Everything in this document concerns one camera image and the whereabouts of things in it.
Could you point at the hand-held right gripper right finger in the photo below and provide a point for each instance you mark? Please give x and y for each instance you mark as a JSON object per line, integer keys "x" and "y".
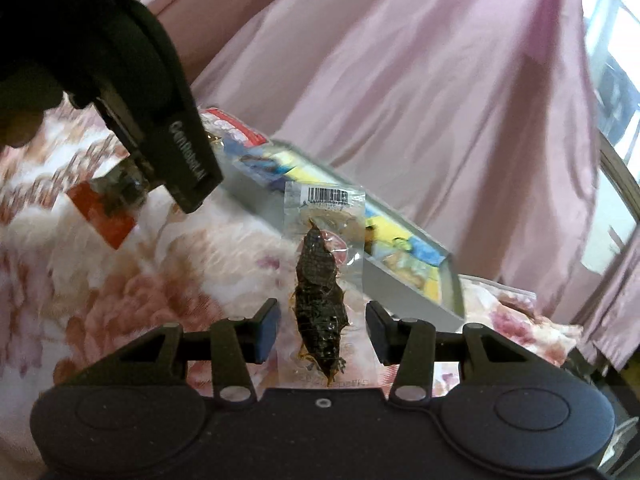
{"x": 378, "y": 332}

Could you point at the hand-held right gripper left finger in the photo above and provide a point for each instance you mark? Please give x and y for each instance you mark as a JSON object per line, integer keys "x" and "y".
{"x": 267, "y": 331}

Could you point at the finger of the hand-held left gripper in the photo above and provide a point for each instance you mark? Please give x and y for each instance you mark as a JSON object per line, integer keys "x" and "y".
{"x": 122, "y": 187}

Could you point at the grey shallow box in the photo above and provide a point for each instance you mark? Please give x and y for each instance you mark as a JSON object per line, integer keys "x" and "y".
{"x": 405, "y": 295}

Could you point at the clear dark jerky packet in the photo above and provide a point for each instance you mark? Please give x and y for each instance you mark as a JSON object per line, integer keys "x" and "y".
{"x": 317, "y": 310}

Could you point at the red label meatball packet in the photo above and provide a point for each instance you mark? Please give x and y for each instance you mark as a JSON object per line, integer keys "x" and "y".
{"x": 235, "y": 127}

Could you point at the person's left hand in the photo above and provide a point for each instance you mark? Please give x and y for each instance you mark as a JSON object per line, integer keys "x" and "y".
{"x": 20, "y": 120}

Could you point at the floral bed sheet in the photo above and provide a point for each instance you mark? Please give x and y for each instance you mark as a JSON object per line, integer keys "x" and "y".
{"x": 175, "y": 260}

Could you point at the large pink curtain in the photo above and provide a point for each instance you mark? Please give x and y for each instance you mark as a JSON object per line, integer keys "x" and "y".
{"x": 400, "y": 85}

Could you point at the narrow pink curtain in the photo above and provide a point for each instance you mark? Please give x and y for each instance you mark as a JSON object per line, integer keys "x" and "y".
{"x": 615, "y": 300}

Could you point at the wooden frame window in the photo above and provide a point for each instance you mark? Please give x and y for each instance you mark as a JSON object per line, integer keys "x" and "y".
{"x": 607, "y": 75}

